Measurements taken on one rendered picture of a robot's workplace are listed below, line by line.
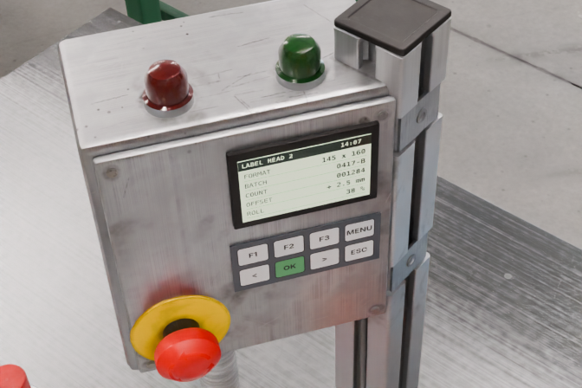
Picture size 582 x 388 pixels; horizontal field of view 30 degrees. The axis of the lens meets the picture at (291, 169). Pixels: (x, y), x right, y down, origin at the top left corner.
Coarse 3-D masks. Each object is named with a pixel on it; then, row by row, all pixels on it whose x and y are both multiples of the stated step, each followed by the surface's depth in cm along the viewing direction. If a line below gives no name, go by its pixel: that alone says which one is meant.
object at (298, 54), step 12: (288, 36) 56; (300, 36) 56; (288, 48) 55; (300, 48) 55; (312, 48) 55; (288, 60) 55; (300, 60) 55; (312, 60) 55; (276, 72) 56; (288, 72) 56; (300, 72) 55; (312, 72) 56; (324, 72) 56; (288, 84) 56; (300, 84) 56; (312, 84) 56
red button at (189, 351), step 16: (176, 320) 63; (192, 320) 63; (176, 336) 61; (192, 336) 61; (208, 336) 62; (160, 352) 61; (176, 352) 61; (192, 352) 61; (208, 352) 62; (160, 368) 62; (176, 368) 61; (192, 368) 62; (208, 368) 62
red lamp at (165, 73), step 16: (160, 64) 54; (176, 64) 54; (144, 80) 54; (160, 80) 54; (176, 80) 54; (144, 96) 55; (160, 96) 54; (176, 96) 54; (192, 96) 55; (160, 112) 54; (176, 112) 55
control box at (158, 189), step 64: (320, 0) 62; (64, 64) 58; (128, 64) 58; (192, 64) 58; (256, 64) 58; (128, 128) 54; (192, 128) 55; (256, 128) 55; (320, 128) 56; (384, 128) 57; (128, 192) 55; (192, 192) 57; (384, 192) 61; (128, 256) 59; (192, 256) 60; (384, 256) 65; (128, 320) 62; (256, 320) 65; (320, 320) 67
